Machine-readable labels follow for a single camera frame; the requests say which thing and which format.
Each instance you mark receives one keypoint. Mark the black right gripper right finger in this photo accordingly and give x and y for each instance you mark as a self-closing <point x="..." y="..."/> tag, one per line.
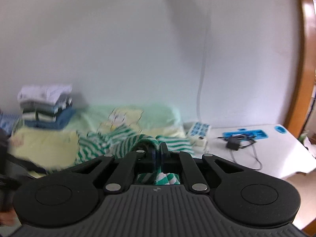
<point x="167" y="156"/>

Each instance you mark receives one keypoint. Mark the blue folded garment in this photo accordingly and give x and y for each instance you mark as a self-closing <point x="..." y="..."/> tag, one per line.
<point x="58" y="125"/>

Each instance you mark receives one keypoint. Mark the blue plastic tray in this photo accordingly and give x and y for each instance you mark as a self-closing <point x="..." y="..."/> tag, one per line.
<point x="254" y="134"/>

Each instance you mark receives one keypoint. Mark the blue patterned storage bag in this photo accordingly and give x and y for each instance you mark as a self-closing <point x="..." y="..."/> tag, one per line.
<point x="7" y="122"/>

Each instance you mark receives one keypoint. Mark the green white striped garment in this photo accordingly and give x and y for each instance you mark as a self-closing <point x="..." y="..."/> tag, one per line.
<point x="121" y="141"/>

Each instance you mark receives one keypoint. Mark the teddy bear bed sheet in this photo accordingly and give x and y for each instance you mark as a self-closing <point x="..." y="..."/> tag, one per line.
<point x="57" y="149"/>

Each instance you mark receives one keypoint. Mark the dark green white folded garment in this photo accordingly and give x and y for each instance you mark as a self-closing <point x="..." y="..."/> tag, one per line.
<point x="45" y="116"/>

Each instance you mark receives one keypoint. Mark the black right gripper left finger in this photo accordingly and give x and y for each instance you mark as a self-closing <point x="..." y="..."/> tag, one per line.
<point x="146" y="157"/>

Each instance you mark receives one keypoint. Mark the grey folded garment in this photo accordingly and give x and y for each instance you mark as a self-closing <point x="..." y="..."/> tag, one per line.
<point x="62" y="103"/>

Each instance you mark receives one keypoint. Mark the brown wooden door frame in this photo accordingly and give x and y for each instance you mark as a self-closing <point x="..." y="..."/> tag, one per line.
<point x="305" y="74"/>

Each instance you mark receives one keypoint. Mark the small blue round lid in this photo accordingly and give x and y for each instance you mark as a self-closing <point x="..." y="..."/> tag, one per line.
<point x="280" y="129"/>

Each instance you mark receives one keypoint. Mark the black charger with cable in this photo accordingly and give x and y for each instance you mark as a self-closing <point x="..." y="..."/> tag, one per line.
<point x="241" y="141"/>

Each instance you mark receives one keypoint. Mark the white blue power strip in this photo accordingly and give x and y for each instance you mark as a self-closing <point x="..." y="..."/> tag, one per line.
<point x="197" y="134"/>

